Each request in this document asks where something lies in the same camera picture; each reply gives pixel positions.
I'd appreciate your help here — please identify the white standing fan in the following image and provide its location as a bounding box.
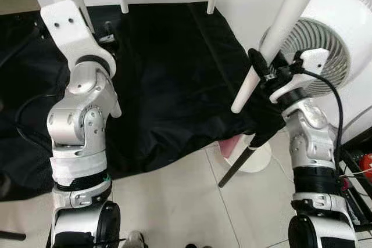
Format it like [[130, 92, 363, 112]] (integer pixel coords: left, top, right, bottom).
[[231, 0, 372, 174]]

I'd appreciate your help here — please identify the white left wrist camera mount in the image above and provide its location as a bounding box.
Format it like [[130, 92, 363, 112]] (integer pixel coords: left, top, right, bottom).
[[39, 0, 117, 78]]

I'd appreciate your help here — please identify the magenta grey hair dryer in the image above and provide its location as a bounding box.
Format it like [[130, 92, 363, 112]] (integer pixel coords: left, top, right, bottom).
[[339, 177, 351, 195]]

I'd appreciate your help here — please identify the red round device white label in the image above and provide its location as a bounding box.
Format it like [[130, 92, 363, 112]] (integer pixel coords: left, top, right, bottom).
[[357, 153, 372, 183]]

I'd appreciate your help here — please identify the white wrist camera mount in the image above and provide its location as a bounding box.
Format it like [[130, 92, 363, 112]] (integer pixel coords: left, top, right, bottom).
[[268, 48, 331, 105], [39, 0, 117, 78]]

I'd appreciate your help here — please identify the grey left robot foot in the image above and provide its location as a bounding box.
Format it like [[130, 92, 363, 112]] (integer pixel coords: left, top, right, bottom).
[[121, 230, 147, 248]]

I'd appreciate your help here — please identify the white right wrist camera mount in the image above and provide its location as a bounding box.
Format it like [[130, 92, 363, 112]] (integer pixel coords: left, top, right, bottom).
[[268, 48, 331, 105]]

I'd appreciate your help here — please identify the red white plastic item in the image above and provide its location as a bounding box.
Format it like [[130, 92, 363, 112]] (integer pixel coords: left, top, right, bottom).
[[217, 134, 242, 159]]

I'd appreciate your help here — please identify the black metal table leg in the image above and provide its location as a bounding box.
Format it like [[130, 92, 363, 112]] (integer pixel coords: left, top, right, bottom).
[[0, 230, 27, 242], [217, 133, 260, 189]]

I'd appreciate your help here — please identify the white rounded plastic seat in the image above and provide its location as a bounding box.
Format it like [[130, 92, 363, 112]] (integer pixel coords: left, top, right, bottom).
[[339, 69, 372, 145]]

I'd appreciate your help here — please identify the black metal rack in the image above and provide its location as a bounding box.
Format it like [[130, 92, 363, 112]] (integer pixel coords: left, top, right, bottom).
[[336, 125, 372, 232]]

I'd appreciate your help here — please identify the thin white cable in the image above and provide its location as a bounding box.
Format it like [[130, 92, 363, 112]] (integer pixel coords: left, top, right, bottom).
[[339, 168, 372, 180]]

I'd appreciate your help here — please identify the black table cloth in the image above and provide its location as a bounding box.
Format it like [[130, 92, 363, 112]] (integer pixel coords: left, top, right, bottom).
[[0, 1, 287, 203]]

